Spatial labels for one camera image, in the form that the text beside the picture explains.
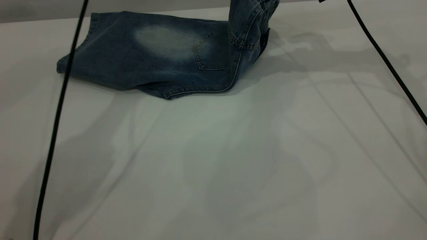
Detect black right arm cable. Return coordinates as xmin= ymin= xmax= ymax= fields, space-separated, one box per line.
xmin=347 ymin=0 xmax=427 ymax=126

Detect blue denim pants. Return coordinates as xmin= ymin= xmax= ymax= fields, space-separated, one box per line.
xmin=56 ymin=0 xmax=281 ymax=100

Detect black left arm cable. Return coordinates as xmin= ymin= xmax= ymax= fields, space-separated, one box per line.
xmin=33 ymin=0 xmax=90 ymax=240

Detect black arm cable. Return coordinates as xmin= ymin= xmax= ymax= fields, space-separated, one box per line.
xmin=33 ymin=0 xmax=90 ymax=240
xmin=347 ymin=0 xmax=427 ymax=126

